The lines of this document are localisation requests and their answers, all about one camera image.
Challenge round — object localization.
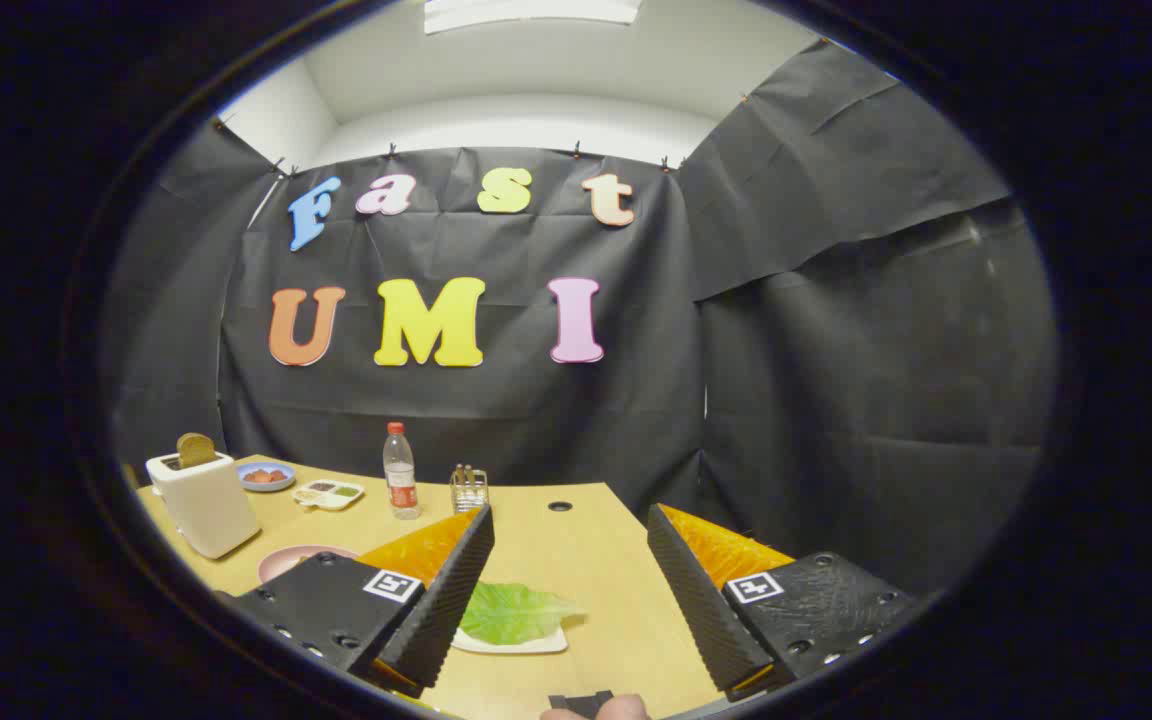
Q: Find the pink round plate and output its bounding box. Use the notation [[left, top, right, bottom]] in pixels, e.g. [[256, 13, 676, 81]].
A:
[[257, 545, 361, 585]]

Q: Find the ceiling light panel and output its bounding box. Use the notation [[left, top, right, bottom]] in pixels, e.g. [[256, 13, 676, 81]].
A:
[[423, 0, 643, 35]]

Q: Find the white divided seasoning tray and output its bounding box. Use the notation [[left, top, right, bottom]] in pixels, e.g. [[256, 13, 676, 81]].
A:
[[293, 479, 366, 512]]

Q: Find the green lettuce leaf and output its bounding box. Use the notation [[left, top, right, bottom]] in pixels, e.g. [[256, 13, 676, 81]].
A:
[[459, 582, 587, 647]]

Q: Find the wire mesh utensil holder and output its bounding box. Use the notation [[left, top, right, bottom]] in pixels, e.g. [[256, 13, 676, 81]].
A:
[[450, 464, 490, 515]]

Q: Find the white square plate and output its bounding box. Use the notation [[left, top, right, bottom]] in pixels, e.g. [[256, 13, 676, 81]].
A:
[[451, 625, 569, 656]]

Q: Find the blue plate with red food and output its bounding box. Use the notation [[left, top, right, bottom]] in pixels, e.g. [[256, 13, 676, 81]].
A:
[[237, 460, 296, 493]]

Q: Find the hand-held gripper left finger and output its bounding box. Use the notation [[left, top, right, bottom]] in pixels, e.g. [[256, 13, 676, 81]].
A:
[[234, 506, 495, 698]]

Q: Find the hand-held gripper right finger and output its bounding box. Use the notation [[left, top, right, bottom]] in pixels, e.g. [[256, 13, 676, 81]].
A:
[[648, 504, 912, 701]]

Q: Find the white toaster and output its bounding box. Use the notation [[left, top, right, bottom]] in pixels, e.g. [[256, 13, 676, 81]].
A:
[[146, 451, 262, 560]]

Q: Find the clear bottle with red cap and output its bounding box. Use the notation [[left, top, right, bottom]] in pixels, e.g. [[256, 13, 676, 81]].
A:
[[383, 421, 422, 520]]

